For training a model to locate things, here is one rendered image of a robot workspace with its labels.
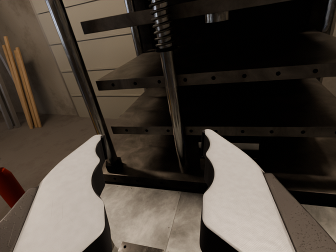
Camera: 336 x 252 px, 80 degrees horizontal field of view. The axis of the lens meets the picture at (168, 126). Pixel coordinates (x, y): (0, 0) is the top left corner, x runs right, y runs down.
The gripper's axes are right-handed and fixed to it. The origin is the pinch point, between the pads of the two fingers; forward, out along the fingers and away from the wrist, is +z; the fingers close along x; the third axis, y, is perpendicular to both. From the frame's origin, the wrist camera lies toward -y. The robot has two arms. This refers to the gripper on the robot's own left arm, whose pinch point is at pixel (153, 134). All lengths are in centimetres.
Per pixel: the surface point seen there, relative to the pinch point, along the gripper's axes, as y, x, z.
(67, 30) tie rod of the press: -2, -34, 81
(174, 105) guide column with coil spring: 27, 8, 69
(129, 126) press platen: 44, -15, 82
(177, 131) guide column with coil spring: 40, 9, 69
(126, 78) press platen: 18, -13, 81
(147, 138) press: 68, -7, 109
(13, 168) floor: 173, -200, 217
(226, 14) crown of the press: -7, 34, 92
